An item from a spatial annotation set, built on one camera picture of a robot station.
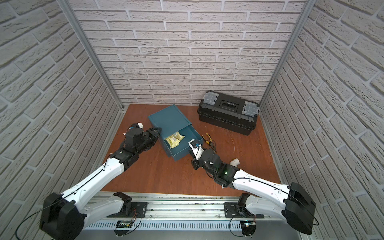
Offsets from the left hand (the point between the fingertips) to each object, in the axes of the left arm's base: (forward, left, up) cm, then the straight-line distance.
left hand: (164, 128), depth 79 cm
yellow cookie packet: (-6, -5, -5) cm, 9 cm away
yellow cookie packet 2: (-1, -8, -6) cm, 10 cm away
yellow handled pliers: (+4, -27, -20) cm, 34 cm away
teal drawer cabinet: (0, -7, -2) cm, 7 cm away
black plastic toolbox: (+16, -43, -6) cm, 46 cm away
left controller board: (-41, +19, -26) cm, 52 cm away
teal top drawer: (-13, -10, -2) cm, 17 cm away
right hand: (-11, -15, -5) cm, 20 cm away
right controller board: (-43, -43, -22) cm, 65 cm away
